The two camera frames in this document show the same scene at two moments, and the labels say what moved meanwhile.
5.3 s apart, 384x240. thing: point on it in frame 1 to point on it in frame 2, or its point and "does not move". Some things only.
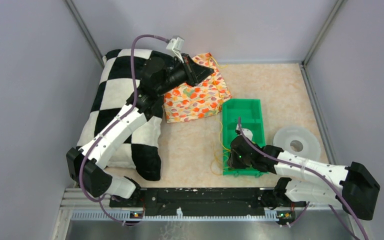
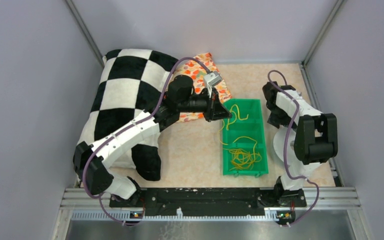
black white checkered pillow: (115, 91) does not move
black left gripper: (195, 73) to (215, 110)
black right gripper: (233, 162) to (275, 121)
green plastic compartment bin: (250, 111) does not move
